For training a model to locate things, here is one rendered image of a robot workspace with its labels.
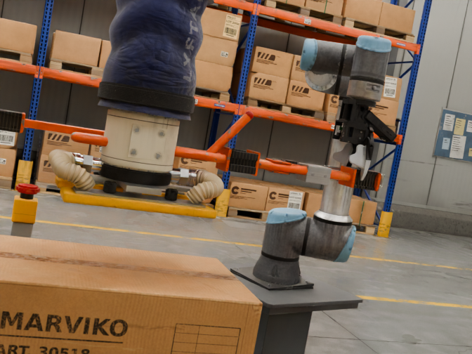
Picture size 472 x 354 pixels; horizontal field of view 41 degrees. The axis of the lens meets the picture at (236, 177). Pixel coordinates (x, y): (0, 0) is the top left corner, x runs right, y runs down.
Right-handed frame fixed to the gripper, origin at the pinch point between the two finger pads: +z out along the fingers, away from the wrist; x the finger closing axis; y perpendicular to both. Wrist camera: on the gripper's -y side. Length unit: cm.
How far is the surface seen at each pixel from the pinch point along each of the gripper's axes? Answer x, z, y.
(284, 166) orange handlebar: 3.8, 0.5, 22.6
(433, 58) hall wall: -834, -193, -584
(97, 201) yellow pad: 16, 14, 68
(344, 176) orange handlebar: 3.5, 0.7, 5.1
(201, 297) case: 22, 31, 44
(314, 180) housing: 3.7, 2.8, 13.6
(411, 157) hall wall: -835, -12, -581
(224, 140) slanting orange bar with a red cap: 2.2, -3.3, 38.9
